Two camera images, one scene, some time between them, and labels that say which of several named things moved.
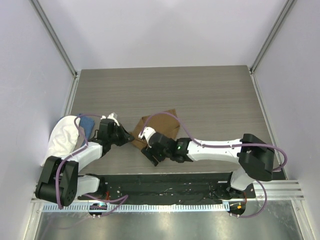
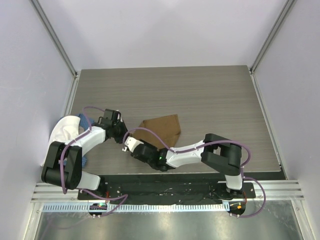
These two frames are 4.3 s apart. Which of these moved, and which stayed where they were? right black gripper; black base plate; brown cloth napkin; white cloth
Moved: brown cloth napkin; right black gripper
Stayed: black base plate; white cloth
